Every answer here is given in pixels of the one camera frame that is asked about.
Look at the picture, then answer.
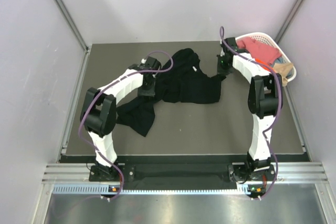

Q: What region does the black t shirt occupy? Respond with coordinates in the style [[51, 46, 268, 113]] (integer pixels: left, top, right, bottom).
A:
[[117, 48, 225, 136]]

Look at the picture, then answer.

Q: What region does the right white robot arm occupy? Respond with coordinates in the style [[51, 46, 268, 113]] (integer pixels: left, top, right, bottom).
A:
[[217, 37, 282, 180]]

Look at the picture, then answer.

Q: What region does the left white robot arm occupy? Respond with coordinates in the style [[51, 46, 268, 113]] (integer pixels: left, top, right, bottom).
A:
[[78, 57, 161, 180]]

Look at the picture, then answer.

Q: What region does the pink t shirt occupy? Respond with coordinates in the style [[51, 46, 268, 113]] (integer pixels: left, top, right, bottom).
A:
[[236, 37, 281, 65]]

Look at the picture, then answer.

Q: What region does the orange t shirt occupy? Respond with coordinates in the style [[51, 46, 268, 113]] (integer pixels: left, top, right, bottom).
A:
[[255, 59, 269, 70]]

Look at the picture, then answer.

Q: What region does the white laundry basket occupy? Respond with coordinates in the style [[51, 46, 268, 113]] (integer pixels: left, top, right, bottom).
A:
[[236, 32, 297, 87]]

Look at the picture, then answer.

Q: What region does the light blue garment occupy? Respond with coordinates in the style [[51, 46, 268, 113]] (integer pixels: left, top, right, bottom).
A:
[[273, 57, 284, 65]]

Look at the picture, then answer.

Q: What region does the beige garment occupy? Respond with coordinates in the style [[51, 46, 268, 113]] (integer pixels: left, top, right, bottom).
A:
[[272, 62, 293, 87]]

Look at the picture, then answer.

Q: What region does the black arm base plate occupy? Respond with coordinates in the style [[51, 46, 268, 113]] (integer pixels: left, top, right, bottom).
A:
[[88, 154, 279, 183]]

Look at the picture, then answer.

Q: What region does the aluminium frame rail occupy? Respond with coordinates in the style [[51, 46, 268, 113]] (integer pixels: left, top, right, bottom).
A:
[[42, 162, 328, 184]]

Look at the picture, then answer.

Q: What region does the grey slotted cable duct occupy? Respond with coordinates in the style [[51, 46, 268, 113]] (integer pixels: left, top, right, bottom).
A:
[[52, 184, 263, 195]]

